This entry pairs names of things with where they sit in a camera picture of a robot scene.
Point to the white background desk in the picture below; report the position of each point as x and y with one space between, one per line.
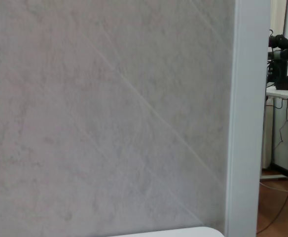
282 92

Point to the grey felt partition panel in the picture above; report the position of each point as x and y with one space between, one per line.
109 111

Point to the white partition frame post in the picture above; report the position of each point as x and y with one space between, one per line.
250 123

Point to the black background robot arm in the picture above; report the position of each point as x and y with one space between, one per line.
280 71

